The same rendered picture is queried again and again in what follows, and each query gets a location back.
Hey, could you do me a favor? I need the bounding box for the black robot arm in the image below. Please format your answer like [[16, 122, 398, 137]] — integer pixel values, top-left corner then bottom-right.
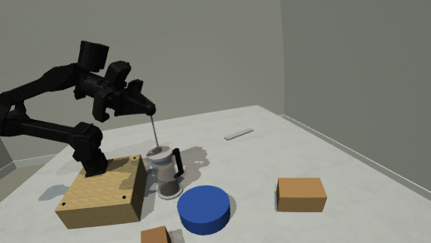
[[0, 40, 131, 177]]

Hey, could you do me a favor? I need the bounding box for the coffee press plunger with black knob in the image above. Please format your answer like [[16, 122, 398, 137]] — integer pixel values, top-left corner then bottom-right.
[[146, 103, 184, 201]]

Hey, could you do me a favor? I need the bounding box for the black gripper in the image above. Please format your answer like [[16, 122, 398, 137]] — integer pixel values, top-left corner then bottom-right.
[[91, 77, 156, 123]]

